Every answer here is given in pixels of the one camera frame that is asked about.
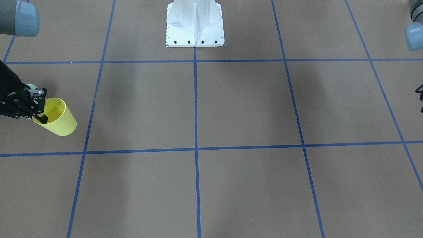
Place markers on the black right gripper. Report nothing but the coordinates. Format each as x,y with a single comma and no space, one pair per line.
10,88

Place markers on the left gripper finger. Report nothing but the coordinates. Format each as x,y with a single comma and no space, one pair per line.
419,90

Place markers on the yellow plastic cup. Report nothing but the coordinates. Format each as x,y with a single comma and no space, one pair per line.
60,120

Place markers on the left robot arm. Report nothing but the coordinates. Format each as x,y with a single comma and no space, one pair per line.
414,31

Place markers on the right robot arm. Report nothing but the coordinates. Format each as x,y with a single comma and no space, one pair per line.
21,19

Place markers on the light green plastic cup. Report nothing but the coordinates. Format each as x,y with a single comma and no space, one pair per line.
32,86

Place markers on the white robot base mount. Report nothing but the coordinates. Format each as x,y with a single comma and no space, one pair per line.
194,23

